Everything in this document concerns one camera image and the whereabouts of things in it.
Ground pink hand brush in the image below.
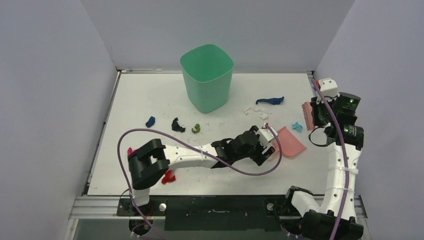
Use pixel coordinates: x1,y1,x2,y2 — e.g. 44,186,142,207
301,101,315,131

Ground green plastic bin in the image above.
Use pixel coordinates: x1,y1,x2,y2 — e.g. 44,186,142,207
179,44,235,114

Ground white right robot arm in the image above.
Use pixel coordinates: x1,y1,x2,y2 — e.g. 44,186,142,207
280,92,364,240

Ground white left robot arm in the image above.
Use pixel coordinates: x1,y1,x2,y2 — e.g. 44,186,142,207
127,124,279,216

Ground white paper scraps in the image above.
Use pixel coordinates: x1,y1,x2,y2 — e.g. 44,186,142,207
242,105,273,120

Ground light blue paper scrap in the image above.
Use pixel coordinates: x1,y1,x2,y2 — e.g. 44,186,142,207
291,121,303,133

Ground pink plastic dustpan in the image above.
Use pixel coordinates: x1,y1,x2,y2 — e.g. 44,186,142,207
277,127,307,158

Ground long blue paper scrap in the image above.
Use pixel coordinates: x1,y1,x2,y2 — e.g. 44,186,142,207
255,96,285,105

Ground green paper scrap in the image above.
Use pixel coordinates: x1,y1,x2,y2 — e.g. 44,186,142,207
191,123,201,134

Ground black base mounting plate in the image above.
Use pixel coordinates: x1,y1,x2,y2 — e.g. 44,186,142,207
116,195,299,233

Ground dark navy paper scrap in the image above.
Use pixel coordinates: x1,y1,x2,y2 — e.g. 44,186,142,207
171,117,186,133

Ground red paper scrap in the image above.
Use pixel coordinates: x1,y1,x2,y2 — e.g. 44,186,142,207
161,170,176,185

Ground small blue paper scrap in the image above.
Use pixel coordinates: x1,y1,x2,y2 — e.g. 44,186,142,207
145,116,156,128

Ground magenta paper scrap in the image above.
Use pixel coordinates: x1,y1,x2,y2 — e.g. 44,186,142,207
127,147,136,157

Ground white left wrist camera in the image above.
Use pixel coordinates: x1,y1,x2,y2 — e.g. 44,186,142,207
256,122,275,147

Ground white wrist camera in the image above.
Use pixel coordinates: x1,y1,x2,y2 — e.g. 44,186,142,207
256,122,275,147
316,77,339,100

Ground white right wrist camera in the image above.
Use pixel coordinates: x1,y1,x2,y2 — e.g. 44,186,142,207
316,77,339,100

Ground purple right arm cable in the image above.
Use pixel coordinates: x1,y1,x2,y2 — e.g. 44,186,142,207
310,78,350,240

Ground aluminium frame rail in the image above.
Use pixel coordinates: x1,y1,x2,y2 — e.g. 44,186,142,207
69,195,368,220

